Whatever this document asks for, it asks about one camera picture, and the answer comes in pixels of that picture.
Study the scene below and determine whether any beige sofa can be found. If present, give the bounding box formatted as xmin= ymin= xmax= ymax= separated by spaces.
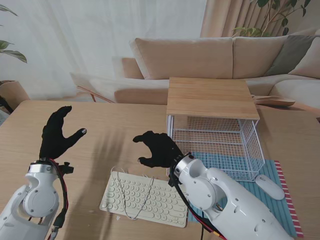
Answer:
xmin=69 ymin=27 xmax=320 ymax=111

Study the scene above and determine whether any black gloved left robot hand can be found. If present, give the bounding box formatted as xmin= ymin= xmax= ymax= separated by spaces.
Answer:
xmin=39 ymin=105 xmax=88 ymax=161

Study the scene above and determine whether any white sheer curtain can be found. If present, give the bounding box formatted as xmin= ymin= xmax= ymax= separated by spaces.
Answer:
xmin=0 ymin=0 xmax=209 ymax=101

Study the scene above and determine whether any green plant in beige pot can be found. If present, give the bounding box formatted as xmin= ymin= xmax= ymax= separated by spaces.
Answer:
xmin=0 ymin=4 xmax=28 ymax=65

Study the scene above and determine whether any white cable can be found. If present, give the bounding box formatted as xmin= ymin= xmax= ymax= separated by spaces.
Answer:
xmin=109 ymin=165 xmax=156 ymax=221

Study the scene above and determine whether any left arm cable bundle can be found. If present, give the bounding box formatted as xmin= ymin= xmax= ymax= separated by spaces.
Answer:
xmin=48 ymin=157 xmax=75 ymax=240

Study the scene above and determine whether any wooden dish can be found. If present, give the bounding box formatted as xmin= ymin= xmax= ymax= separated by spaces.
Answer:
xmin=253 ymin=95 xmax=297 ymax=108

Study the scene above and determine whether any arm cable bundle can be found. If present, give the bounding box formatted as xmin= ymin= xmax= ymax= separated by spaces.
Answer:
xmin=48 ymin=157 xmax=75 ymax=240
xmin=167 ymin=169 xmax=229 ymax=240

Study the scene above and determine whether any cream keyboard with round keys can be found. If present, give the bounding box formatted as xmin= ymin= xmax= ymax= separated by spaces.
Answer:
xmin=99 ymin=169 xmax=189 ymax=229

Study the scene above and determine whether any gray cushion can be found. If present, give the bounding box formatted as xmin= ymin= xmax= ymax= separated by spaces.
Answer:
xmin=264 ymin=34 xmax=318 ymax=77

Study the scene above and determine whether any white computer mouse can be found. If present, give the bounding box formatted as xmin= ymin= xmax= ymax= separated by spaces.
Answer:
xmin=254 ymin=173 xmax=286 ymax=201

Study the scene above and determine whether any blue striped mouse pad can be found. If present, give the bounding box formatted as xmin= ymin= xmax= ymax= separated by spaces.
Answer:
xmin=186 ymin=151 xmax=305 ymax=239

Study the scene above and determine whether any beige curtain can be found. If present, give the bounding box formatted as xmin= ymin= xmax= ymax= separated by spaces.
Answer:
xmin=199 ymin=0 xmax=320 ymax=39

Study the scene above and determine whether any black tripod stand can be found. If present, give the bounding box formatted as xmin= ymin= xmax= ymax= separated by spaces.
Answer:
xmin=0 ymin=96 xmax=14 ymax=116

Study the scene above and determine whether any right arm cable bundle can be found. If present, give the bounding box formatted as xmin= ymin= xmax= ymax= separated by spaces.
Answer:
xmin=167 ymin=169 xmax=229 ymax=240

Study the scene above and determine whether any wire organizer with wooden top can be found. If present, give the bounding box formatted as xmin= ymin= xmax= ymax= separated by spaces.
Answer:
xmin=165 ymin=76 xmax=260 ymax=156

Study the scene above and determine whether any beige plant pot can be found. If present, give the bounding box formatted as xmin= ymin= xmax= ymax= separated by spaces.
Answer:
xmin=0 ymin=79 xmax=31 ymax=116

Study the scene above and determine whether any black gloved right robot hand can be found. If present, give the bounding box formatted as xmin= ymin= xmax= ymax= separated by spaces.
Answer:
xmin=132 ymin=130 xmax=186 ymax=169

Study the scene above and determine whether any white wire drawer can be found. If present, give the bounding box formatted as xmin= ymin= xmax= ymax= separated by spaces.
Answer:
xmin=166 ymin=119 xmax=266 ymax=183

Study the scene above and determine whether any tall green leafy plant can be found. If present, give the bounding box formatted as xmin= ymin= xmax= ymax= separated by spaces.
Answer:
xmin=231 ymin=0 xmax=311 ymax=39

